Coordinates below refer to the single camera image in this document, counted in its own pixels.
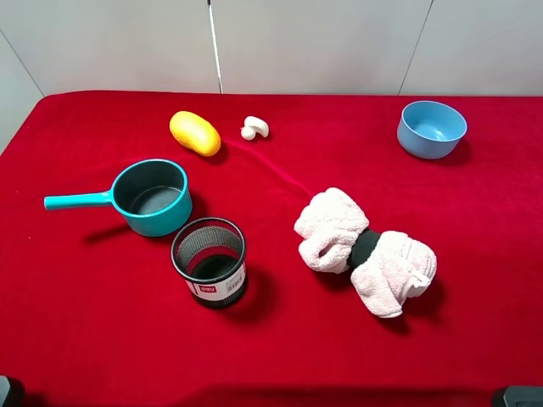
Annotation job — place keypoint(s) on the black mesh pen holder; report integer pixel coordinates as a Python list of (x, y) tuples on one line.
[(209, 254)]

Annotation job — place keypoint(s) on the white mushroom toy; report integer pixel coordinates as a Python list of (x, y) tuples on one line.
[(254, 126)]

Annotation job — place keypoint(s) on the yellow mango toy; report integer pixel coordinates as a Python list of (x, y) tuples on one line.
[(195, 133)]

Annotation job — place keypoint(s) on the teal saucepan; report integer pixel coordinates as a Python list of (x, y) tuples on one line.
[(152, 195)]

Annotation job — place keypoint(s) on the red tablecloth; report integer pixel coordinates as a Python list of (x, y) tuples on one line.
[(92, 314)]

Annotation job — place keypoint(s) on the pink towel with black band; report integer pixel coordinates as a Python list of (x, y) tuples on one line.
[(386, 268)]

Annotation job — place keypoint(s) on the blue bowl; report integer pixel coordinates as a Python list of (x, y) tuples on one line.
[(429, 129)]

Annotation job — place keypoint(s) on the black right base corner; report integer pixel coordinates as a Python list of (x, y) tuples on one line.
[(518, 396)]

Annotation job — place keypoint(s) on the black base corner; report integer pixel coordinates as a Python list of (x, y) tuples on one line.
[(12, 392), (518, 396)]

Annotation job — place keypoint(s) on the black left base corner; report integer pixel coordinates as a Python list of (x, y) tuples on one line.
[(12, 392)]

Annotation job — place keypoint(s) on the white pole on wall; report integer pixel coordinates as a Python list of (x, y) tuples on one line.
[(215, 45)]

